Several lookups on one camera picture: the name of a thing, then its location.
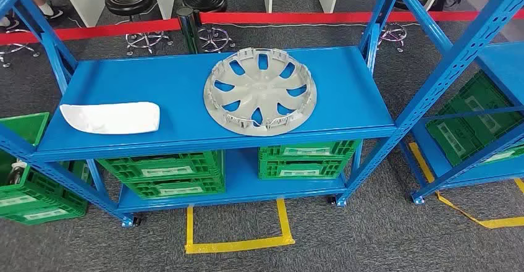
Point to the grey plastic wheel hubcap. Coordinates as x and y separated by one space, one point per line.
262 88

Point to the blue metal shelf rack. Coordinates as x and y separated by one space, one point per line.
184 98
503 65

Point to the white plastic cover part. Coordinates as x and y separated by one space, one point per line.
114 118

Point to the black round part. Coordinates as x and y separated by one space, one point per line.
15 174

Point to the yellow floor tape square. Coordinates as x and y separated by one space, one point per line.
237 245

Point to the open green plastic crate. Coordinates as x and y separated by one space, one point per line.
24 127

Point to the yellow floor tape line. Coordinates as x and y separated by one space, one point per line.
495 222

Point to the chrome stool base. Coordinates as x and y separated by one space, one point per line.
14 47

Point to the black chrome stanchion post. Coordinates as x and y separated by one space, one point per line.
188 28

